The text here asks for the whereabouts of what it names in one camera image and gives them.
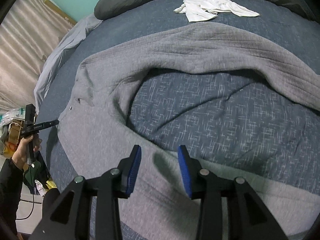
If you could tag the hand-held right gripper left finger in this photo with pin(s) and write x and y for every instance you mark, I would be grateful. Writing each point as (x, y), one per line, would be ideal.
(133, 170)

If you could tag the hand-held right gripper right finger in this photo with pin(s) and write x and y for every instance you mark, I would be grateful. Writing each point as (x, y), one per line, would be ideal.
(186, 175)

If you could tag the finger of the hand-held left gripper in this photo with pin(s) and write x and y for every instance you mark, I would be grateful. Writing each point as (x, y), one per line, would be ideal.
(47, 124)

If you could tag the grey sweater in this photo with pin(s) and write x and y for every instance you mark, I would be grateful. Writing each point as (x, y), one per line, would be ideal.
(100, 130)

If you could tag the person's left forearm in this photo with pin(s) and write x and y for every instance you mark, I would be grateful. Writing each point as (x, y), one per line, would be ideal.
(10, 192)

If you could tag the person's left hand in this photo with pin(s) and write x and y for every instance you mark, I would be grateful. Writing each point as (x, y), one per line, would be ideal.
(21, 152)

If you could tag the cardboard box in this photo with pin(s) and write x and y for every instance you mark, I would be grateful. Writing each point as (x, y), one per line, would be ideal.
(15, 132)

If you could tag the beige curtain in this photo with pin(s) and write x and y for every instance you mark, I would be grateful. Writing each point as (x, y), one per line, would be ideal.
(25, 55)

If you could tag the bed with blue sheet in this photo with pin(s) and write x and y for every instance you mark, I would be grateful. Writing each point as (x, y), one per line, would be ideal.
(200, 105)

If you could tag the light grey blanket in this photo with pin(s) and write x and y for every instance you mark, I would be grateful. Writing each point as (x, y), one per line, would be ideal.
(65, 45)

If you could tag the dark grey long pillow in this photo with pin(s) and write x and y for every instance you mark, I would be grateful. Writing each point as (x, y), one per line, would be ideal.
(117, 2)

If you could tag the white shirt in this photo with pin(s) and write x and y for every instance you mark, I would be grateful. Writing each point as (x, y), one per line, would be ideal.
(200, 12)

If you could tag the wooden frame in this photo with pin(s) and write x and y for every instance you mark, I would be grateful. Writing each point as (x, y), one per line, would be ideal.
(60, 11)

